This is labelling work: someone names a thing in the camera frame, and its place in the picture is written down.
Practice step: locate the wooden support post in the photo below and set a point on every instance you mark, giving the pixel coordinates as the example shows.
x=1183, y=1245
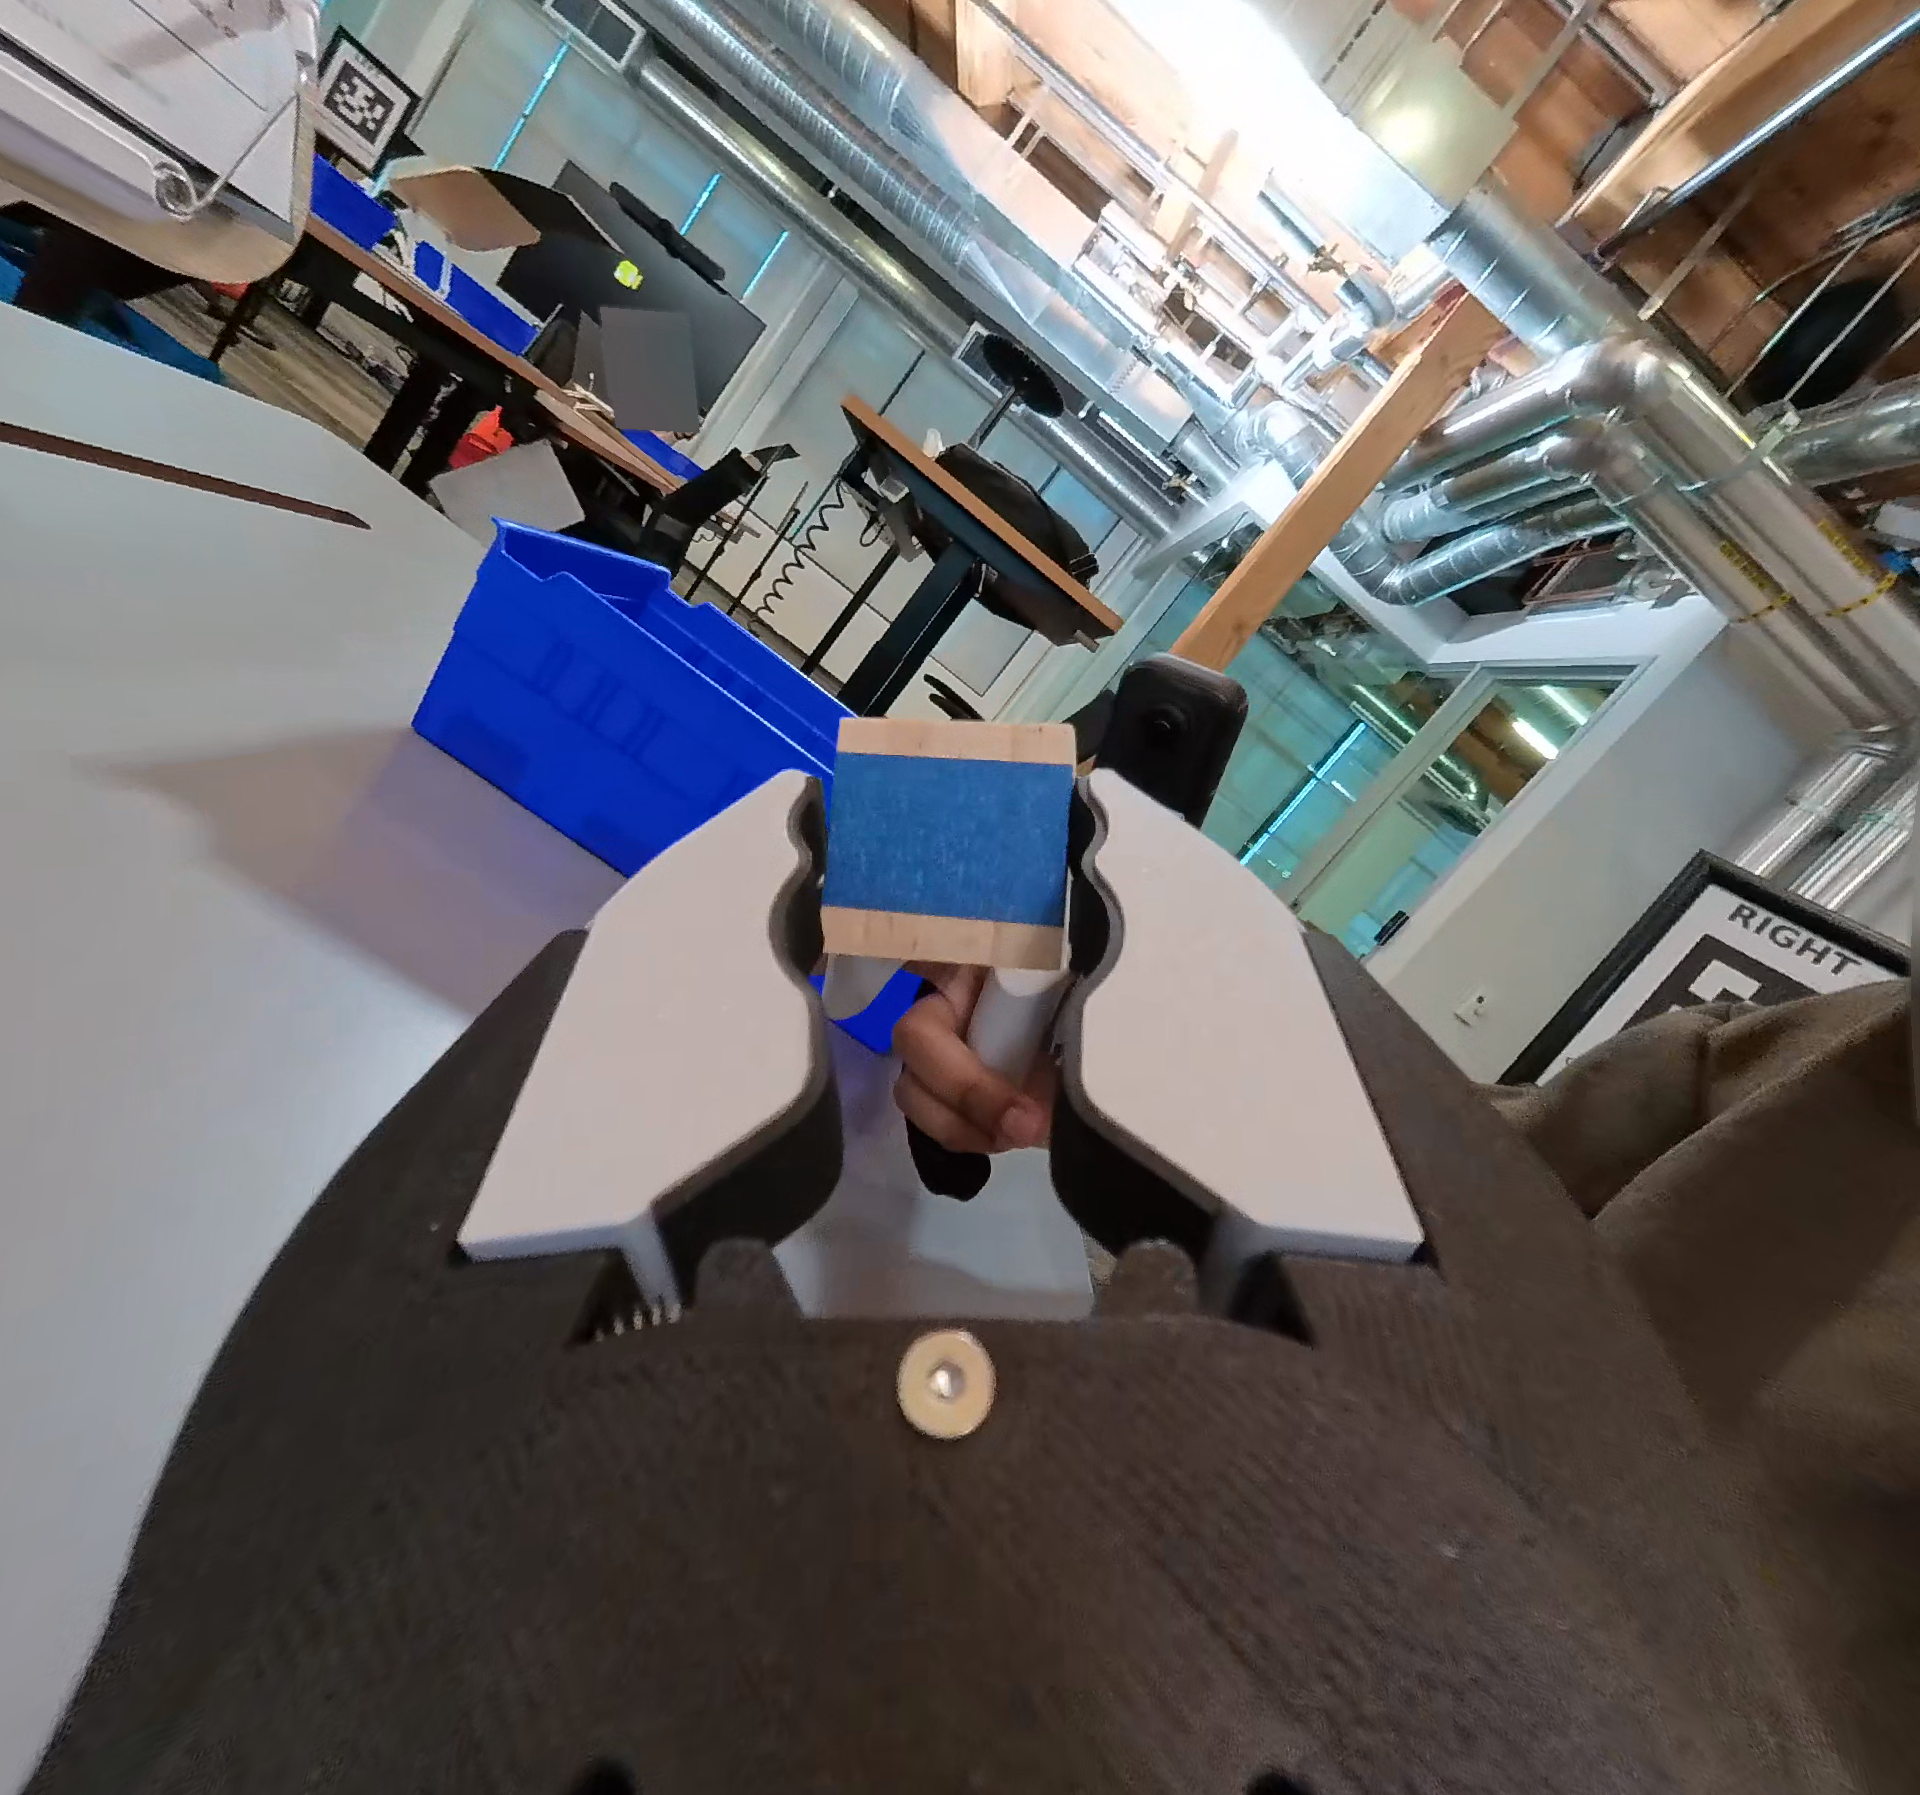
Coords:
x=1333, y=488

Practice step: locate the blue plastic bin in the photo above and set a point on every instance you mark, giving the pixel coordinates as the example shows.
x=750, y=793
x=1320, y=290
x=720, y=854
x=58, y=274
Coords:
x=599, y=714

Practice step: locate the grey desk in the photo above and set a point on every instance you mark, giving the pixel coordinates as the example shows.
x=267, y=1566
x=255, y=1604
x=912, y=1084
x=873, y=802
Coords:
x=226, y=926

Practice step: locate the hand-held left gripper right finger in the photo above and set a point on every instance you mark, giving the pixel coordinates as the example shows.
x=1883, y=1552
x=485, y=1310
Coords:
x=1245, y=1078

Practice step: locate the silver insulated pipes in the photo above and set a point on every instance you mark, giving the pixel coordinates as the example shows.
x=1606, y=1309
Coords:
x=1636, y=401

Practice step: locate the white sign board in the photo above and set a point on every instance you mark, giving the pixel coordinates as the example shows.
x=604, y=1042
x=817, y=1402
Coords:
x=512, y=498

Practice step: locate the black office chair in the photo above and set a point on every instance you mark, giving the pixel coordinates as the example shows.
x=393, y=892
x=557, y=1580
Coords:
x=708, y=498

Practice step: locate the black pole with round disc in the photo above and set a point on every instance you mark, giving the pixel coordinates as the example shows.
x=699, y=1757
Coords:
x=1022, y=379

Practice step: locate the white metal document stand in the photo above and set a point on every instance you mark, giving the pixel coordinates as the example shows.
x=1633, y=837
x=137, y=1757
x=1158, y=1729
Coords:
x=74, y=166

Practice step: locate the wooden-top standing desk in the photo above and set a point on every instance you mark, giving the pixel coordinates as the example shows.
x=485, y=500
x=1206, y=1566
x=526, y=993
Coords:
x=920, y=626

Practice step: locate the tan cardboard sheet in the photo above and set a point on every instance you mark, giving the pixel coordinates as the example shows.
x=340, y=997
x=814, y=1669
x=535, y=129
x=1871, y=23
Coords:
x=464, y=205

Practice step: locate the black backpack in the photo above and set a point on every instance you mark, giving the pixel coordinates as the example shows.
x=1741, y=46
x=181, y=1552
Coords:
x=1022, y=510

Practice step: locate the framed tag sign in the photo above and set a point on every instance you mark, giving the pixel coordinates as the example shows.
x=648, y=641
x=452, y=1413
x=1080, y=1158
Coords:
x=1729, y=970
x=364, y=100

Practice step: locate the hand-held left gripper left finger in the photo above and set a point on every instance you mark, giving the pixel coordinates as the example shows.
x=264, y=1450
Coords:
x=644, y=1078

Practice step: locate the person's right hand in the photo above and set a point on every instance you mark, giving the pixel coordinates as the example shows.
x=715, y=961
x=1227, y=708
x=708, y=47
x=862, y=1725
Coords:
x=961, y=1100

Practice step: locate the orange traffic cone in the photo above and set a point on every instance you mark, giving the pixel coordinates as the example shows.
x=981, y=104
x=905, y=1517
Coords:
x=491, y=444

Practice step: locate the small blue bin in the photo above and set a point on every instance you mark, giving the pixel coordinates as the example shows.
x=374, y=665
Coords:
x=354, y=198
x=449, y=276
x=659, y=454

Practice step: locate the blue-taped wooden cube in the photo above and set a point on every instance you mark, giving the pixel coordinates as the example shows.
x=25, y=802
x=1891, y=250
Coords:
x=945, y=840

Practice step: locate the silver ventilation duct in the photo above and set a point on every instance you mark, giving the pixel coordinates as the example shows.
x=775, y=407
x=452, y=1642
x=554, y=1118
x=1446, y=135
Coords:
x=844, y=129

